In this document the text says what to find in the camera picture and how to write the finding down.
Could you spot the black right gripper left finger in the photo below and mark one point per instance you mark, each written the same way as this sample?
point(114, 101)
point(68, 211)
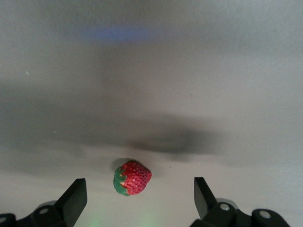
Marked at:
point(71, 203)

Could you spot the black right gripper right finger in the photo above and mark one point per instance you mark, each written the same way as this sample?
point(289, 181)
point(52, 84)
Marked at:
point(203, 201)

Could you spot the red strawberry green calyx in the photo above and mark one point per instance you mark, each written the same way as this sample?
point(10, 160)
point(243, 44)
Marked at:
point(136, 179)

